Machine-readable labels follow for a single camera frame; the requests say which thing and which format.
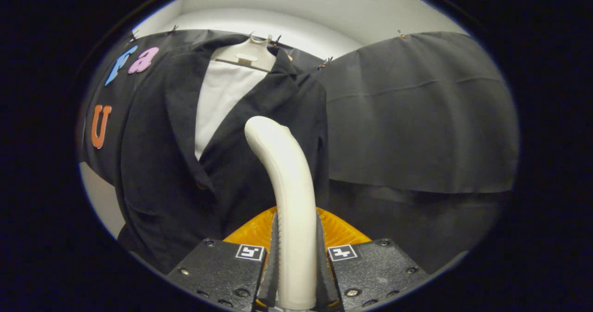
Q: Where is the white mannequin torso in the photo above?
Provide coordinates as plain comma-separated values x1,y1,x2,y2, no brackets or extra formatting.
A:
194,33,278,161

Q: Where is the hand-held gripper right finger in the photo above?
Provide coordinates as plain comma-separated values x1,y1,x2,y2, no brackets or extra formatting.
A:
316,206,429,311

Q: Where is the white garment steamer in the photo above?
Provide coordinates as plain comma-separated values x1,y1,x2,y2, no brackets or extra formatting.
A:
244,116,318,311

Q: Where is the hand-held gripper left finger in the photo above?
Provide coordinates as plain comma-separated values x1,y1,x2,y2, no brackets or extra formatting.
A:
168,206,280,312

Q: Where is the black backdrop cloth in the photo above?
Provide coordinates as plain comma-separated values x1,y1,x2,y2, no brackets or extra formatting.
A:
76,28,520,275

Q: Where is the black blazer jacket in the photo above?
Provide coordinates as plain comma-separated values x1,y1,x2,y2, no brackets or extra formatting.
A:
115,34,331,276

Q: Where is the row of black cloth clips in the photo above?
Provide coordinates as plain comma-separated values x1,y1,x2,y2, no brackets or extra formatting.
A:
127,24,408,70

